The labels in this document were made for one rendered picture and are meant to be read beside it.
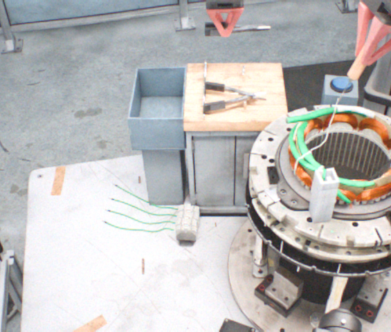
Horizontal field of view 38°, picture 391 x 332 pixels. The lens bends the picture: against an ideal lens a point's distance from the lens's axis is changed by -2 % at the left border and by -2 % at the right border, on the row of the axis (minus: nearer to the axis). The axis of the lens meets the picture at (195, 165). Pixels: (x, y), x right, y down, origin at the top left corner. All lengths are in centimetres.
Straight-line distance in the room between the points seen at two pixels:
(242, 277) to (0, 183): 162
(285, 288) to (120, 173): 52
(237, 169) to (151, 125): 21
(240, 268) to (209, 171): 21
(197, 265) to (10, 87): 209
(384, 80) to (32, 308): 94
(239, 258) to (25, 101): 199
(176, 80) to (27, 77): 198
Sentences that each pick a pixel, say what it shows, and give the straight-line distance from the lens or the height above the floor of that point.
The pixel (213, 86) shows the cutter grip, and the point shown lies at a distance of 112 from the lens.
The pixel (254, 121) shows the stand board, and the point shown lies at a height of 106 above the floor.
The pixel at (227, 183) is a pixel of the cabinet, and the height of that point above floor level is 88.
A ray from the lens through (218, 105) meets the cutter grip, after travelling 108.
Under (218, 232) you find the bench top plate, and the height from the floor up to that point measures 78.
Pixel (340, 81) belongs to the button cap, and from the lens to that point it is 124.
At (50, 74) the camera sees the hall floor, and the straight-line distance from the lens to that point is 313.
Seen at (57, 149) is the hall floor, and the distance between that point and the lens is 267.
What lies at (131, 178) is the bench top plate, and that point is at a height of 78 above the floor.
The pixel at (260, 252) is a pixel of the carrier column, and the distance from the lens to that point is 113.
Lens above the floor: 178
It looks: 46 degrees down
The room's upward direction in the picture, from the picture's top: 3 degrees counter-clockwise
